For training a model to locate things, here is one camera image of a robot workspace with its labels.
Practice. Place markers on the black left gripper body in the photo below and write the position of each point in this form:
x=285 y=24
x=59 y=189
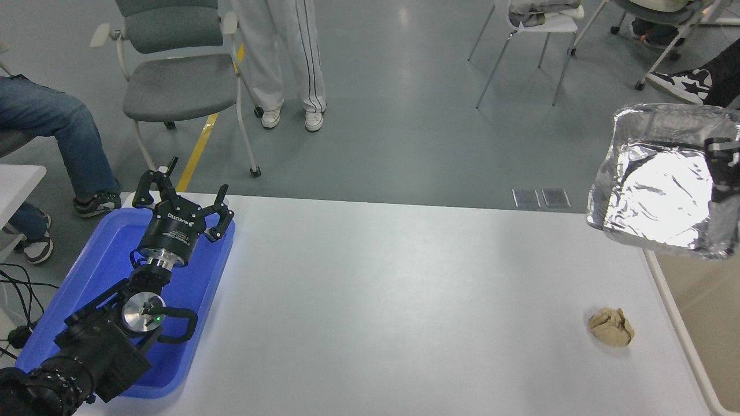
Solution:
x=170 y=231

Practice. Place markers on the foil tray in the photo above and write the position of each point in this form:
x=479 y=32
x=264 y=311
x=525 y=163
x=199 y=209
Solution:
x=659 y=190

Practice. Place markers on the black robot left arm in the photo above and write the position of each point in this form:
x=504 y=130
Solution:
x=98 y=346

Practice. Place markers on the metal floor socket plate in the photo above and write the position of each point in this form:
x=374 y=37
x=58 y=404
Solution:
x=556 y=197
x=526 y=198

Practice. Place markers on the blue plastic tray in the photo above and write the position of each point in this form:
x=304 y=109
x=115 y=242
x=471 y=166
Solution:
x=104 y=271

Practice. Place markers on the grey office chair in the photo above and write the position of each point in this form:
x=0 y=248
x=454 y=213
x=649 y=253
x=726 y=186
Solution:
x=179 y=86

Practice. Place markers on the person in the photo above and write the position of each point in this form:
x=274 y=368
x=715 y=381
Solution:
x=272 y=52
x=647 y=28
x=688 y=84
x=52 y=121

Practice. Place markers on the white-framed rolling chair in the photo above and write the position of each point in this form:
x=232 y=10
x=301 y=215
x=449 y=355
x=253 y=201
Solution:
x=665 y=55

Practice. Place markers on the small white table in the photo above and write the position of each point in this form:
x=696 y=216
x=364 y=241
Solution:
x=17 y=179

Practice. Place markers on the large pale bin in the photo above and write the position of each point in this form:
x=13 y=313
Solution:
x=708 y=323

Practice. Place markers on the crumpled tan paper ball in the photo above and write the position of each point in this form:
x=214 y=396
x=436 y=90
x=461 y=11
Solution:
x=611 y=327

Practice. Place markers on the white metal-legged chair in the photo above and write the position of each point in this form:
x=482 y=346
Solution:
x=549 y=24

